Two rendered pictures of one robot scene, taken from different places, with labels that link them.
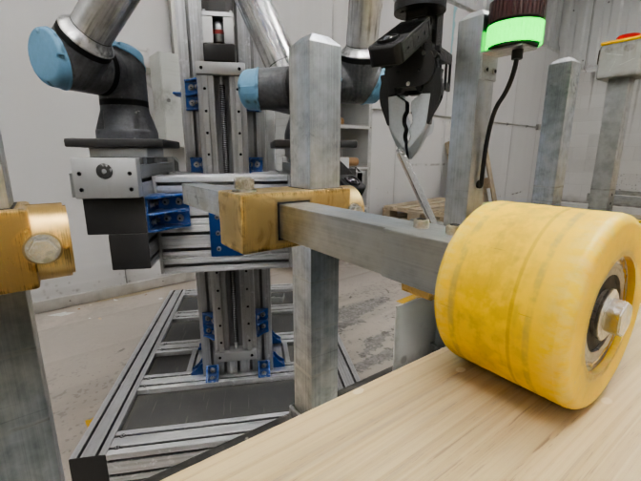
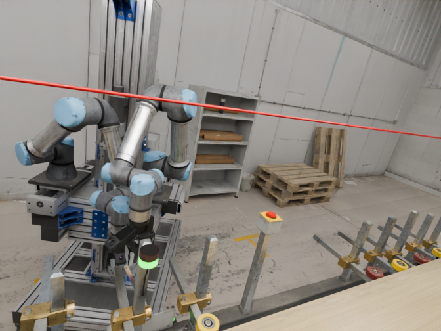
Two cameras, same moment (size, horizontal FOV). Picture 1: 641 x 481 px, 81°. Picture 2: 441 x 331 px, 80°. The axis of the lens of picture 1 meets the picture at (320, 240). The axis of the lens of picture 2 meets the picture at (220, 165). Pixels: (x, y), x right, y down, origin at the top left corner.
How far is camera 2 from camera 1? 0.87 m
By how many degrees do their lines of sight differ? 7
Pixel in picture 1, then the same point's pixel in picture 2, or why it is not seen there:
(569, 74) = (209, 246)
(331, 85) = (59, 286)
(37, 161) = (44, 117)
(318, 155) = (54, 303)
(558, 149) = (203, 270)
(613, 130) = (258, 251)
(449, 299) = not seen: outside the picture
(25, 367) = not seen: outside the picture
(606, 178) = (253, 269)
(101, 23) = (44, 148)
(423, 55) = (132, 242)
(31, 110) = (44, 88)
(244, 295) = not seen: hidden behind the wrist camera
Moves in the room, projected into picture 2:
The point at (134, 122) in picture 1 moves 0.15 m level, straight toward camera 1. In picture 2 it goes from (62, 174) to (54, 186)
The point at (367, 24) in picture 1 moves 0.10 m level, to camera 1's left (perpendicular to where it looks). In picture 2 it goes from (177, 154) to (158, 150)
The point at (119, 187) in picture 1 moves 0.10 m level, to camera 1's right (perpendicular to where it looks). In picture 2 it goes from (46, 211) to (64, 216)
